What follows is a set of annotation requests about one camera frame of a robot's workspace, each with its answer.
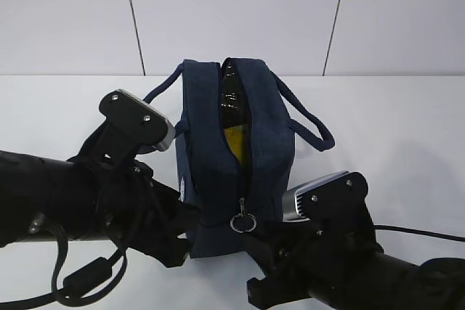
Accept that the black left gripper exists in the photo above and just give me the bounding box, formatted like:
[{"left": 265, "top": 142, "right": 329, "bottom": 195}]
[{"left": 90, "top": 160, "right": 203, "bottom": 268}]

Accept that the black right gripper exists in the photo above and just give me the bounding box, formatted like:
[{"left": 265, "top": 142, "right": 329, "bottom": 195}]
[{"left": 241, "top": 219, "right": 386, "bottom": 306}]

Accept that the yellow lemon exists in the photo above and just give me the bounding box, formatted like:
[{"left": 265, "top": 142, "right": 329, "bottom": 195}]
[{"left": 224, "top": 125, "right": 246, "bottom": 164}]

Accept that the navy blue lunch bag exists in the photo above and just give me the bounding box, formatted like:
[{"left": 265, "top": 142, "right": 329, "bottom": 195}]
[{"left": 145, "top": 57, "right": 335, "bottom": 258}]

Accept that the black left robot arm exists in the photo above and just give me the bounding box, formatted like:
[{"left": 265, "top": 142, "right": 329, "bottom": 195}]
[{"left": 1, "top": 151, "right": 201, "bottom": 267}]

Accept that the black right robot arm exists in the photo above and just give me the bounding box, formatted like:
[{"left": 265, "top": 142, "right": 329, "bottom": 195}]
[{"left": 244, "top": 221, "right": 464, "bottom": 309}]

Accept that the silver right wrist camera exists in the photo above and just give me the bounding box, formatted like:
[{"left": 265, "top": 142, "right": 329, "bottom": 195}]
[{"left": 281, "top": 171, "right": 376, "bottom": 241}]

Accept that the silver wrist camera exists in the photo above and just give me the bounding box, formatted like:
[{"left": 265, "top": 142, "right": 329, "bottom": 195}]
[
  {"left": 78, "top": 89, "right": 176, "bottom": 166},
  {"left": 281, "top": 171, "right": 376, "bottom": 241}
]

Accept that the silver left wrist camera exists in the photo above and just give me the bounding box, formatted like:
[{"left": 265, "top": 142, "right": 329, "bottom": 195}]
[{"left": 78, "top": 89, "right": 176, "bottom": 166}]

